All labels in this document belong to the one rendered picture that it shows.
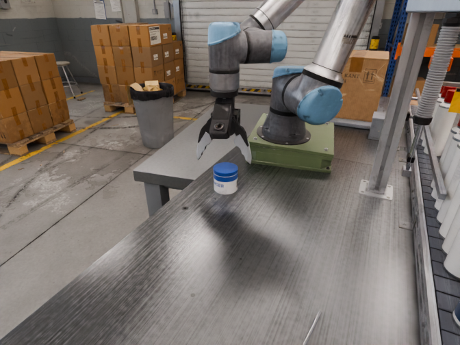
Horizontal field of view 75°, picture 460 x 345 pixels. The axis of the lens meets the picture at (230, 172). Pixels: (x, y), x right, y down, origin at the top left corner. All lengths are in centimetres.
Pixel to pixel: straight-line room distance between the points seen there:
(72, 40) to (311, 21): 460
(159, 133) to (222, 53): 255
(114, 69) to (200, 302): 422
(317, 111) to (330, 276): 43
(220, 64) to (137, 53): 366
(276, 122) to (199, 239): 49
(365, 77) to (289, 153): 60
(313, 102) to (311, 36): 438
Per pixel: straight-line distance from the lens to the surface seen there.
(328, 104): 87
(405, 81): 86
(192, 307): 58
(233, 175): 83
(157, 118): 318
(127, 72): 452
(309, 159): 100
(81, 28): 701
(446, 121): 112
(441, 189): 76
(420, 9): 78
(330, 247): 71
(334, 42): 87
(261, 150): 101
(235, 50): 75
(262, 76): 536
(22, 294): 199
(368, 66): 146
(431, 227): 78
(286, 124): 101
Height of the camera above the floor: 129
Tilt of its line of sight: 28 degrees down
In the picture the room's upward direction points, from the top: straight up
